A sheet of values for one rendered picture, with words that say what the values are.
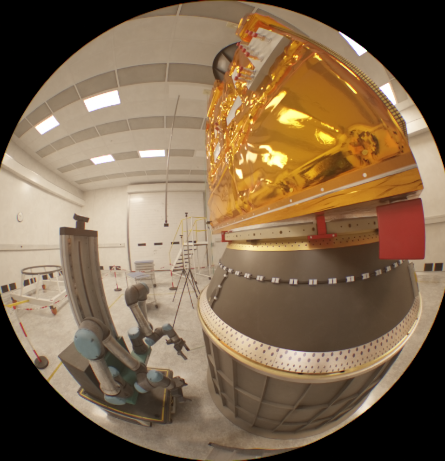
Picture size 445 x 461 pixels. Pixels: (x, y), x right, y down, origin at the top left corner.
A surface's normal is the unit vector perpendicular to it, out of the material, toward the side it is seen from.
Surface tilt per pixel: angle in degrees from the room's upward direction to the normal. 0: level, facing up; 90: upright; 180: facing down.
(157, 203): 90
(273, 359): 43
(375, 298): 62
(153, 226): 90
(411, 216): 90
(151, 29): 180
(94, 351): 83
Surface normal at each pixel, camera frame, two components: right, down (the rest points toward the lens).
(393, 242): -0.96, 0.05
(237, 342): -0.58, -0.72
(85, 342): 0.58, -0.18
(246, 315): -0.73, -0.45
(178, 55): 0.07, 1.00
